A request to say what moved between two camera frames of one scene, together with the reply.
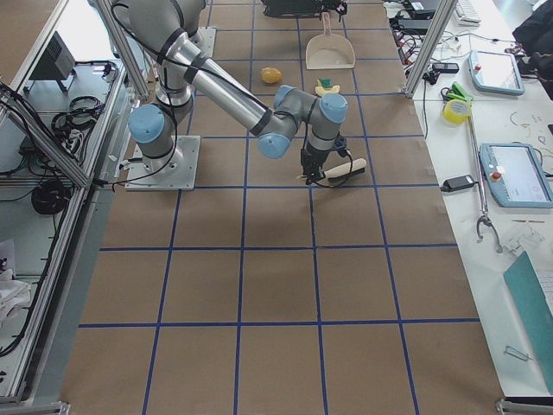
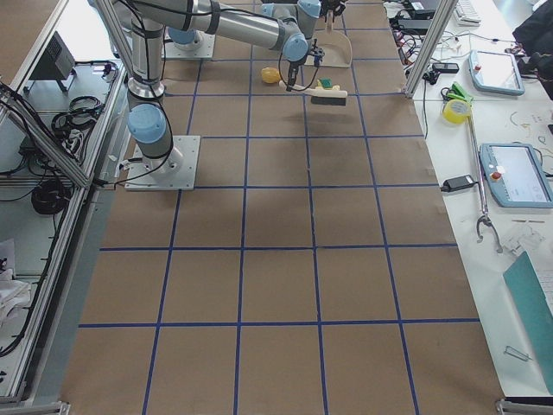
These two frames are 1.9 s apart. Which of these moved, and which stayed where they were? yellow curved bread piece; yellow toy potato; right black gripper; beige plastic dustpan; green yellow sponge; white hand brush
Moved: white hand brush; right black gripper
Stayed: yellow toy potato; beige plastic dustpan; green yellow sponge; yellow curved bread piece
